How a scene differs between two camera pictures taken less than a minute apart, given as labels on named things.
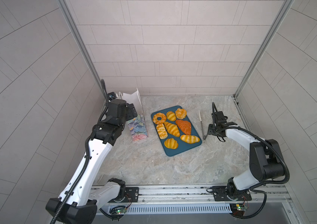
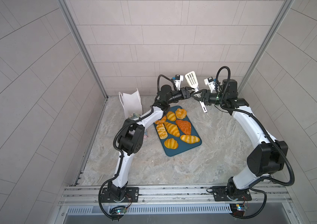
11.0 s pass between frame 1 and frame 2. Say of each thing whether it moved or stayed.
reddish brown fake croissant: stayed
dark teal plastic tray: stayed
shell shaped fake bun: stayed
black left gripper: moved
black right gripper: moved
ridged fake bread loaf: stayed
